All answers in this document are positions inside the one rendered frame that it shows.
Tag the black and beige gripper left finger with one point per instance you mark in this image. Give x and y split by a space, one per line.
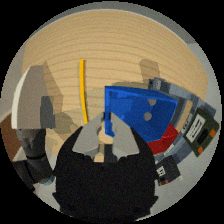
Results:
84 141

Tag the grey round disc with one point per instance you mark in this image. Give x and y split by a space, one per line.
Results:
147 116
151 101

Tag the grey open bin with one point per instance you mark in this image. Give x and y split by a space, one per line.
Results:
156 156

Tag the yellow narrow bar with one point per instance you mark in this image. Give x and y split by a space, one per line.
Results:
82 90

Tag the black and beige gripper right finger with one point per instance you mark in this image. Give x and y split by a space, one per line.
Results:
127 142

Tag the red open bin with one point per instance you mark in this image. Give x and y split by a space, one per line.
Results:
166 140

